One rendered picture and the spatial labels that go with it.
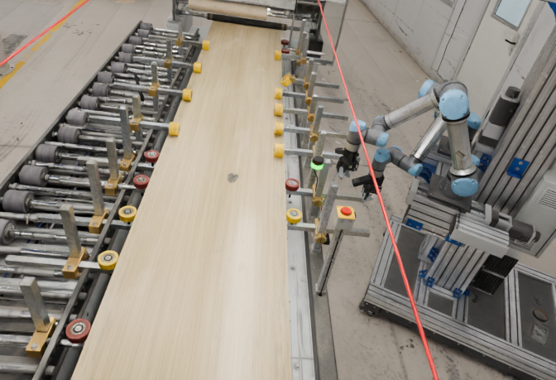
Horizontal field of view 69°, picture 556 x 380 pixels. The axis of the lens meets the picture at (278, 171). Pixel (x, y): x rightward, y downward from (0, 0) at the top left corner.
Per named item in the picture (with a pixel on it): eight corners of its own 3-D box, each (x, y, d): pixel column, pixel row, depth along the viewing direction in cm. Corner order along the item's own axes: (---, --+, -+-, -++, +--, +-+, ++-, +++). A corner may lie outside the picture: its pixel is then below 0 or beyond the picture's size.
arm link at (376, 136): (390, 127, 203) (369, 121, 205) (388, 137, 194) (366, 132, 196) (386, 141, 208) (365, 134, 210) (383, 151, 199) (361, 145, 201)
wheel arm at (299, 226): (366, 233, 217) (369, 228, 214) (368, 238, 214) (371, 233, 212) (286, 226, 213) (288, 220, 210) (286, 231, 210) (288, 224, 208)
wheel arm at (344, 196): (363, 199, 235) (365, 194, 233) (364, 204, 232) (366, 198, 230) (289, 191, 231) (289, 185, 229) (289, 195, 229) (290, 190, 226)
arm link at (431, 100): (459, 69, 188) (368, 116, 215) (460, 77, 179) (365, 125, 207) (471, 88, 191) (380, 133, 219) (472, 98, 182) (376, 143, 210)
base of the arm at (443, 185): (466, 188, 221) (474, 174, 215) (464, 204, 210) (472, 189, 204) (438, 178, 225) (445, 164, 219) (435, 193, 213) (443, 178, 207)
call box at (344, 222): (348, 220, 171) (352, 206, 167) (351, 232, 166) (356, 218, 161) (332, 218, 171) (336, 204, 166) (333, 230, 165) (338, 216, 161)
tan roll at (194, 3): (314, 25, 432) (317, 13, 425) (315, 29, 422) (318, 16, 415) (179, 5, 419) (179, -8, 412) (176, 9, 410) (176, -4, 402)
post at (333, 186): (317, 250, 218) (337, 180, 190) (318, 255, 216) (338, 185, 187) (311, 249, 218) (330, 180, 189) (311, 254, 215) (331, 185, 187)
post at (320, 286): (323, 286, 197) (346, 220, 170) (324, 295, 193) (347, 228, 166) (314, 286, 196) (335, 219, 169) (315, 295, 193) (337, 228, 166)
